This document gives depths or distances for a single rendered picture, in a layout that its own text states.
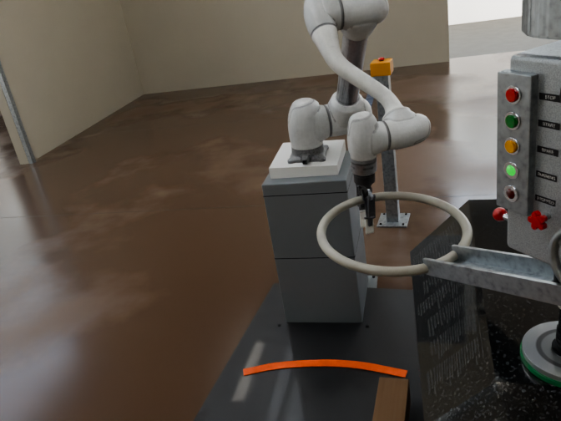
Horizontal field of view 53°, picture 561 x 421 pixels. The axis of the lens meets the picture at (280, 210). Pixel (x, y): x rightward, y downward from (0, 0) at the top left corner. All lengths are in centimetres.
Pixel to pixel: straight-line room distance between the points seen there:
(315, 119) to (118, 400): 159
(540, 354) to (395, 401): 97
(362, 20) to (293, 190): 83
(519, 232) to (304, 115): 150
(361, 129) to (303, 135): 77
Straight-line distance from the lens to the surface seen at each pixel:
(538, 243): 126
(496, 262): 162
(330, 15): 219
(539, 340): 151
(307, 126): 259
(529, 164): 118
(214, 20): 892
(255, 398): 261
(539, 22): 113
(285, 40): 868
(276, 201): 263
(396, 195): 203
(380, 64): 348
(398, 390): 237
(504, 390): 143
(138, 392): 286
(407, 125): 194
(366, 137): 188
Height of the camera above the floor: 176
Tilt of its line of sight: 24 degrees down
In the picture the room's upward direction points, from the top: 10 degrees counter-clockwise
